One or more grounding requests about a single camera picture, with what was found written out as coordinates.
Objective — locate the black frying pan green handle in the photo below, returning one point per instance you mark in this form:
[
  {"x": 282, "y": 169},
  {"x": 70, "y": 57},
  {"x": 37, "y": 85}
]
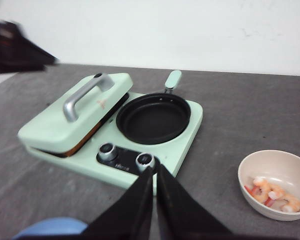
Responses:
[{"x": 157, "y": 117}]

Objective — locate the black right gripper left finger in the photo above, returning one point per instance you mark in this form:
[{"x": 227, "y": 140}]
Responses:
[{"x": 129, "y": 218}]

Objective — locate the silver right control knob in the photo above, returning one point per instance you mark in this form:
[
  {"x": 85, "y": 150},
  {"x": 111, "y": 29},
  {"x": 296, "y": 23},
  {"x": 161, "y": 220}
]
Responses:
[{"x": 145, "y": 160}]

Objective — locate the mint green sandwich maker lid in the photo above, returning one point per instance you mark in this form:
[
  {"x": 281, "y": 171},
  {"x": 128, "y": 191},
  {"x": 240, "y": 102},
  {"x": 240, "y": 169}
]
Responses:
[{"x": 66, "y": 122}]

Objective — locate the silver left control knob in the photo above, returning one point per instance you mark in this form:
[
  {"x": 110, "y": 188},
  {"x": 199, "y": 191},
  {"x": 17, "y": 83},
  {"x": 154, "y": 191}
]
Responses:
[{"x": 107, "y": 152}]

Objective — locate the beige ribbed bowl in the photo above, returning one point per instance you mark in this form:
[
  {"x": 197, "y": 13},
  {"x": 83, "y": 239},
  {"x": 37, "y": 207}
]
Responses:
[{"x": 270, "y": 182}]

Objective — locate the mint green breakfast maker base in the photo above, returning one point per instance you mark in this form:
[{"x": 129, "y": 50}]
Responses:
[{"x": 124, "y": 171}]

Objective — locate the pink cooked shrimp pile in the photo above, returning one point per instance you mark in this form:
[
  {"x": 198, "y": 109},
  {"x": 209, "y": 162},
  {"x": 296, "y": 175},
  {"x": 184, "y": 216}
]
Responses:
[{"x": 267, "y": 193}]

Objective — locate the silver control knob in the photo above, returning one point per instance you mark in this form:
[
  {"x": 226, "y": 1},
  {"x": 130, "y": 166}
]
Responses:
[
  {"x": 107, "y": 152},
  {"x": 145, "y": 160}
]

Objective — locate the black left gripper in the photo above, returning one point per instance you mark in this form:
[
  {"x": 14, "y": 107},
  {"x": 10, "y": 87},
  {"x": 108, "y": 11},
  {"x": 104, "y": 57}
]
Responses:
[{"x": 13, "y": 45}]

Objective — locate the blue plate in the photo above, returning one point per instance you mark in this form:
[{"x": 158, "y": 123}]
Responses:
[{"x": 53, "y": 226}]

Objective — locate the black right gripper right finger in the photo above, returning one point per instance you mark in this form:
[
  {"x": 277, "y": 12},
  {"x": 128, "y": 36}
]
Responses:
[{"x": 180, "y": 216}]

